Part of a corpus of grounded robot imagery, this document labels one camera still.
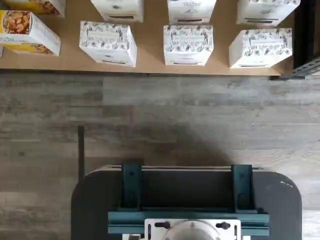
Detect yellow white snack box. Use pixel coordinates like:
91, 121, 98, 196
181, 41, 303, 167
0, 9, 62, 57
3, 0, 66, 19

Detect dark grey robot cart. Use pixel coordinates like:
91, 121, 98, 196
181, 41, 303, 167
70, 164, 304, 240

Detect white floral print box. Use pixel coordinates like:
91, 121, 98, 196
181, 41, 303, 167
90, 0, 145, 24
163, 24, 214, 67
167, 0, 217, 26
79, 20, 138, 68
235, 0, 301, 27
228, 27, 294, 70

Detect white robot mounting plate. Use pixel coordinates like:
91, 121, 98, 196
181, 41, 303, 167
144, 217, 242, 240

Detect brown shelf board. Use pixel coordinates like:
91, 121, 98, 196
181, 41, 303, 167
0, 0, 297, 76

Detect teal metal bracket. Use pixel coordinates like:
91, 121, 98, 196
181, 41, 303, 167
230, 163, 258, 214
121, 163, 144, 210

